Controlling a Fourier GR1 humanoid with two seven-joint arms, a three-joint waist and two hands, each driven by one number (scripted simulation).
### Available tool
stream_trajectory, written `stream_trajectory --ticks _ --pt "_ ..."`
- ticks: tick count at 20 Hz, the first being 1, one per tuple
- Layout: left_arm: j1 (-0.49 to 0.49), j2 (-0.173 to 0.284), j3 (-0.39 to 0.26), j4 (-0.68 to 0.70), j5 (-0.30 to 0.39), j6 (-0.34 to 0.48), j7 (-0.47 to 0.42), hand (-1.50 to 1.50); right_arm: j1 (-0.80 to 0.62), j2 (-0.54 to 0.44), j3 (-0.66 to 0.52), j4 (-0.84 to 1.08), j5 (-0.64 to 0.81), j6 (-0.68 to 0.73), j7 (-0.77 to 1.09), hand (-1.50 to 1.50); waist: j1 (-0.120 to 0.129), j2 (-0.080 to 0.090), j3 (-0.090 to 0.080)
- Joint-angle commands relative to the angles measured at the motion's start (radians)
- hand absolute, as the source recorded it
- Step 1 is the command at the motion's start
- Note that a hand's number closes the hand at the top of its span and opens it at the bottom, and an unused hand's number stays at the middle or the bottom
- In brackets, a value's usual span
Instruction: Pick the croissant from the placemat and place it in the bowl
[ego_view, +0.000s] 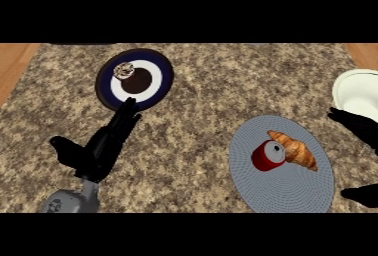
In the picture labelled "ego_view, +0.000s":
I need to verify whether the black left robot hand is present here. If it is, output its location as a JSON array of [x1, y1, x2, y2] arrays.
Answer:
[[49, 97, 144, 184]]

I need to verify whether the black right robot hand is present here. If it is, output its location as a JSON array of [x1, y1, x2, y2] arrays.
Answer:
[[327, 106, 378, 209]]

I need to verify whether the white bowl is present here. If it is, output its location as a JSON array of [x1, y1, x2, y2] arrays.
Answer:
[[331, 68, 378, 123]]

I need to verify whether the golden croissant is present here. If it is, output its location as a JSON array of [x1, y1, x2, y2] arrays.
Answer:
[[266, 129, 320, 173]]

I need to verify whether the round grey placemat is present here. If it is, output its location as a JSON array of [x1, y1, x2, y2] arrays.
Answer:
[[228, 115, 337, 214]]

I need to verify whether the navy and white plate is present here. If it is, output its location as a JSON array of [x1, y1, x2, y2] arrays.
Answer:
[[95, 48, 176, 112]]

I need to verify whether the red can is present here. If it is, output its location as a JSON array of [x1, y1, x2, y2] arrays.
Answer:
[[250, 139, 289, 173]]

